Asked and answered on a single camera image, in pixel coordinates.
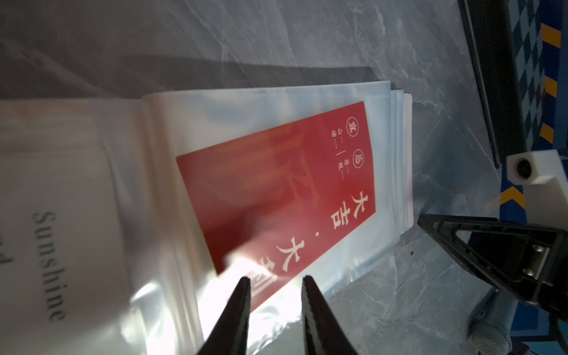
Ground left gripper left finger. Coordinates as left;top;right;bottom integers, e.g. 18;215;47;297
198;277;251;355

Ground grey microphone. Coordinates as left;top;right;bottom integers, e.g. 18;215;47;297
468;288;519;354

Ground red card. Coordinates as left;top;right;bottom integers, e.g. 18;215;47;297
176;102;377;308

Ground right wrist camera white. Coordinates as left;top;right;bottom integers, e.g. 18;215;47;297
507;149;567;231

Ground white card small text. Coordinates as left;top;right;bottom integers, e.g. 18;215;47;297
1;150;136;354

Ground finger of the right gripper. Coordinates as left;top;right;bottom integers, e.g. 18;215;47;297
418;214;567;321

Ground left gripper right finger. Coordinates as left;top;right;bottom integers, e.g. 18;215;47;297
301;276;356;355

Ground black white checkerboard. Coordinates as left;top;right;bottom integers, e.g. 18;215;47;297
458;1;567;167

